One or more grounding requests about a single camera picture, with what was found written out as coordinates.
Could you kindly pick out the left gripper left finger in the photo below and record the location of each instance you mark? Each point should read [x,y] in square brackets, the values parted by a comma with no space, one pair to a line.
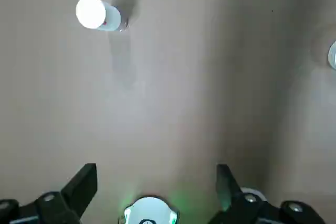
[78,190]

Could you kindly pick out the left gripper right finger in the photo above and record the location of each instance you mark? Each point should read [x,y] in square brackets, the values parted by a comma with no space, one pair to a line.
[228,190]

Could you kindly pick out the white oil pot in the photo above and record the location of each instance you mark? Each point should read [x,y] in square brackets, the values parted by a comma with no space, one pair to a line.
[90,11]

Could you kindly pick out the white bowl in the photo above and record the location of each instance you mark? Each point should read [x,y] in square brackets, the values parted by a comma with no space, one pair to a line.
[333,56]

